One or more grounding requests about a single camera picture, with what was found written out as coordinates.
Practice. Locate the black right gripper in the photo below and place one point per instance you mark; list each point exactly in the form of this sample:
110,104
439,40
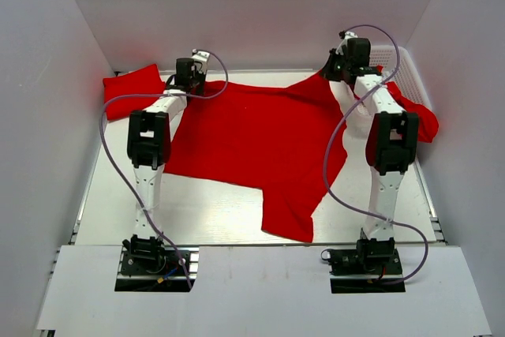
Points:
329,73

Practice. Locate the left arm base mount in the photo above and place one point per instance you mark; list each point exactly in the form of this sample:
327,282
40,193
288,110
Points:
166,275

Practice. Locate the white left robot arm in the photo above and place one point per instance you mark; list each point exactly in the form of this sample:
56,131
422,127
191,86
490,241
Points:
149,139

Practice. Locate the white plastic laundry basket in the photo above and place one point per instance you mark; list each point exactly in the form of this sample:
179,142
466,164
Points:
407,78

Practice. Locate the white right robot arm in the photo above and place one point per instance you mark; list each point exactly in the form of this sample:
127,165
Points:
389,151

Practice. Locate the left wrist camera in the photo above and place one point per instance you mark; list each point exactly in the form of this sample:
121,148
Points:
201,59

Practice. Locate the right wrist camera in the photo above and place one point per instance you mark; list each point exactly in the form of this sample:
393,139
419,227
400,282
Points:
344,36

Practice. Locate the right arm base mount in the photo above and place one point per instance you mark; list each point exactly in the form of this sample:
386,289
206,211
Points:
354,272

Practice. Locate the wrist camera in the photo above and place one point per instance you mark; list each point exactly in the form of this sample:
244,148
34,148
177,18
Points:
344,36
201,59

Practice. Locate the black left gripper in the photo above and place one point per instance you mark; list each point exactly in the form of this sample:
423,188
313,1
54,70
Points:
203,76

